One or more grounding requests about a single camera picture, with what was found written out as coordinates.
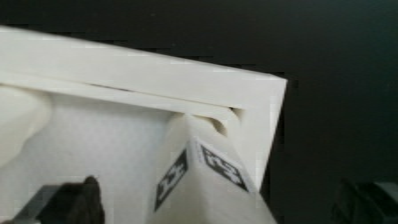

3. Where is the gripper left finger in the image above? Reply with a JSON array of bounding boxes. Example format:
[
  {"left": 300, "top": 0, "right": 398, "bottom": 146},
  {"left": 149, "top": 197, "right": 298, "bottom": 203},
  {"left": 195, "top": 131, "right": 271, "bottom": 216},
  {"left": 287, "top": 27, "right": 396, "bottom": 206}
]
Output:
[{"left": 5, "top": 176, "right": 104, "bottom": 224}]

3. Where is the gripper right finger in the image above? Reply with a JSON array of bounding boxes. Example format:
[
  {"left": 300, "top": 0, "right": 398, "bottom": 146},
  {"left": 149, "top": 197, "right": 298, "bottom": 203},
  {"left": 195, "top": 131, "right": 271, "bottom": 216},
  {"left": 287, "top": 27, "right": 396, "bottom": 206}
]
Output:
[{"left": 330, "top": 180, "right": 398, "bottom": 224}]

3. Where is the white leg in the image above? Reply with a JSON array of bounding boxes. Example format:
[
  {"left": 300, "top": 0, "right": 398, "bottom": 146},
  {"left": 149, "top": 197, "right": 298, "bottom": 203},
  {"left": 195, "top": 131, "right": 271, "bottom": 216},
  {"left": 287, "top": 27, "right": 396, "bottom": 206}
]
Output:
[
  {"left": 0, "top": 85, "right": 51, "bottom": 167},
  {"left": 147, "top": 115, "right": 277, "bottom": 224}
]

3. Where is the white desk tabletop tray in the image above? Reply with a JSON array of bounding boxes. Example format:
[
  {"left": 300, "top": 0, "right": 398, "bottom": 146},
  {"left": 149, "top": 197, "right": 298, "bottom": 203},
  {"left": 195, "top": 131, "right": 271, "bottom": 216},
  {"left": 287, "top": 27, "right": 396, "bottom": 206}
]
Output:
[{"left": 0, "top": 90, "right": 227, "bottom": 224}]

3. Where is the white L-shaped fence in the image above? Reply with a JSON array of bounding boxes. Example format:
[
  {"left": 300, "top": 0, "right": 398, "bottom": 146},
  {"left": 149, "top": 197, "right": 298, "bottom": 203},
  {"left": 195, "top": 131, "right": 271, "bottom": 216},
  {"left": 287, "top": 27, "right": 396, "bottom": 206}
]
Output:
[{"left": 0, "top": 26, "right": 285, "bottom": 182}]

